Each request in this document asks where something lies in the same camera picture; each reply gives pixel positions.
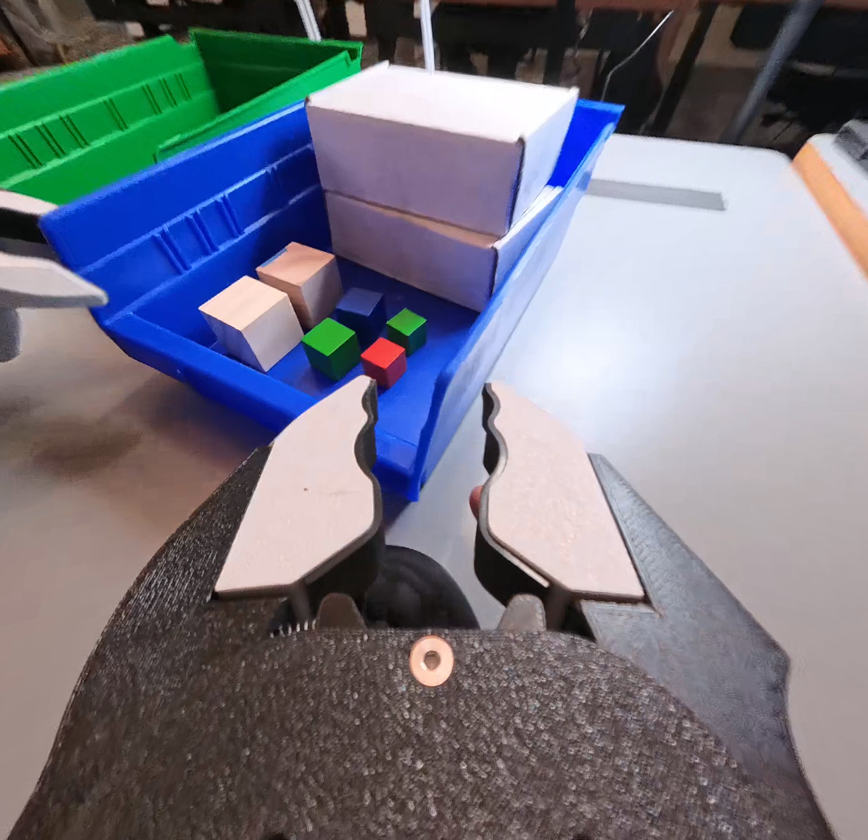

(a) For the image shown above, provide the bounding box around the thin grey cable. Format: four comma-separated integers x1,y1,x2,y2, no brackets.
602,0,713,95

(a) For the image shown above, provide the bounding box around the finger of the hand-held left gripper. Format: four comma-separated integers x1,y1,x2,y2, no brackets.
0,189,60,248
0,252,109,364

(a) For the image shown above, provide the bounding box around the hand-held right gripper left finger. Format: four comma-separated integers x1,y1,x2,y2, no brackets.
213,377,385,620

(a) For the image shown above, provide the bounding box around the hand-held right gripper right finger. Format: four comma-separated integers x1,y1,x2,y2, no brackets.
472,381,646,610

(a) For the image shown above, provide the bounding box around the green plastic bin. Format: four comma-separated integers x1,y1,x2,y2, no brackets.
0,28,363,207

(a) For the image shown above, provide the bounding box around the black wrist rest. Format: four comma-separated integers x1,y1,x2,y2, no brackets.
366,545,479,629

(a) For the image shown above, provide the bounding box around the red wooden block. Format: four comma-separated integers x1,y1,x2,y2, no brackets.
361,337,408,388

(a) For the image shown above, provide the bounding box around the grey desk with wooden edge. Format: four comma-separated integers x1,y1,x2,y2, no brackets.
792,131,868,278

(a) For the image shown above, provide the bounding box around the white cardboard box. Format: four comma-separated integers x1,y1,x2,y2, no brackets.
324,186,565,312
305,62,579,239

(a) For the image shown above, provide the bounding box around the green wooden block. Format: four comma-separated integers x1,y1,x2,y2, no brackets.
387,308,428,356
302,318,360,380

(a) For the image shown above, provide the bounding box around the blue plastic bin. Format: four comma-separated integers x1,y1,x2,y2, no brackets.
39,98,625,503

